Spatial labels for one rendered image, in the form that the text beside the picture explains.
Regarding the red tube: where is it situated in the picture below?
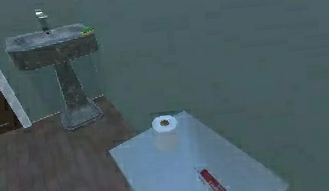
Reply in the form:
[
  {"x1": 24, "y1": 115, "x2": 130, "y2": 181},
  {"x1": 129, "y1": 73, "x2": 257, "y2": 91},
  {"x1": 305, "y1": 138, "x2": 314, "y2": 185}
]
[{"x1": 195, "y1": 164, "x2": 236, "y2": 191}]

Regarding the grey stone pedestal sink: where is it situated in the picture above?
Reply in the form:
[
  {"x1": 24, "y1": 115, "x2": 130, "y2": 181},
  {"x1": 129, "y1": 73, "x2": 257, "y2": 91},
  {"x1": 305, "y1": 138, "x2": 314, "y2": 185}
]
[{"x1": 3, "y1": 21, "x2": 107, "y2": 137}]

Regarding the pale blue table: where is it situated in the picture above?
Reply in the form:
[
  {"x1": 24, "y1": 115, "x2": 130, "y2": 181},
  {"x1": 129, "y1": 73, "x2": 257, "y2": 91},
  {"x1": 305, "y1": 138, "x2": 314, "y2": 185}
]
[{"x1": 104, "y1": 100, "x2": 290, "y2": 191}]

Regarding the silver tap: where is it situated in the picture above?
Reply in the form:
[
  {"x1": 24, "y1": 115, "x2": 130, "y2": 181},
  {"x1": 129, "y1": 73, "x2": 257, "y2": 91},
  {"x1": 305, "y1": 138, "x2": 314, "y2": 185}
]
[{"x1": 34, "y1": 7, "x2": 52, "y2": 33}]

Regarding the white toilet tissue roll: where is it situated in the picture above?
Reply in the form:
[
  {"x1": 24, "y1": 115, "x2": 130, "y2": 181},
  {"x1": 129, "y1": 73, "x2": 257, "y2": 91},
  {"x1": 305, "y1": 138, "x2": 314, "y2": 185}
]
[{"x1": 150, "y1": 113, "x2": 182, "y2": 154}]

